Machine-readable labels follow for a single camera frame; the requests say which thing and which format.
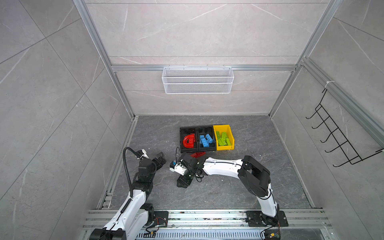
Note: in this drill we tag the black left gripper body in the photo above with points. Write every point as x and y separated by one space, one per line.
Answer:
153 168

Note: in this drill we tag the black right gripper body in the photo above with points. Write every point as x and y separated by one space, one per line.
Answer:
186 179

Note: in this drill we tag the red long lego brick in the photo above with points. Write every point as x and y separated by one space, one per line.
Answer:
198 154

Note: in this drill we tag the blue long lego brick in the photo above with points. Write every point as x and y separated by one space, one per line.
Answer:
205 144

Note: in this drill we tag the red arch lego piece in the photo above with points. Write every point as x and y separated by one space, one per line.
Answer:
189 141

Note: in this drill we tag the green long lego brick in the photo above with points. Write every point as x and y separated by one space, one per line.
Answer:
224 135

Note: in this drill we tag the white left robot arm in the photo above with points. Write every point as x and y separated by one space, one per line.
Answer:
135 213

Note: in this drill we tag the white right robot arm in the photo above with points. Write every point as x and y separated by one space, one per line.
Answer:
253 175

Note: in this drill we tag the black plastic bin left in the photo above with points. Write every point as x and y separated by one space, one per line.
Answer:
184 132

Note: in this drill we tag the black plastic bin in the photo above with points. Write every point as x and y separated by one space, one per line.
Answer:
203 130
184 132

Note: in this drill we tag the black plastic bin middle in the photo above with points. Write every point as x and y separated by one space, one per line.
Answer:
203 130

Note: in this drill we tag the yellow plastic bin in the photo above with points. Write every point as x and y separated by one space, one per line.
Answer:
228 130

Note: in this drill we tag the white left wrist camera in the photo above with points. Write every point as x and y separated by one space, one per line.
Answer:
142 154

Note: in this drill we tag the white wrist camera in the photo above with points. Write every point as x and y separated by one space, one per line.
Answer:
178 168
142 154

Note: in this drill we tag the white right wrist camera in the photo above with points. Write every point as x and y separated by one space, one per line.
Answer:
178 168

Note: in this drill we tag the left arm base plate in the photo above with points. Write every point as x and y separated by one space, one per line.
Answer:
157 219

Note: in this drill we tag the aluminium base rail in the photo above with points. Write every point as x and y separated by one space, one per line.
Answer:
230 224

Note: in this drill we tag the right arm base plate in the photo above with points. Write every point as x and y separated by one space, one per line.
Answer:
258 219

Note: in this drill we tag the white wire mesh basket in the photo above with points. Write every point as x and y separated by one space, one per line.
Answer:
197 80

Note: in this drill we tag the black wire hook rack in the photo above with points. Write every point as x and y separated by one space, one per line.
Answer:
338 136

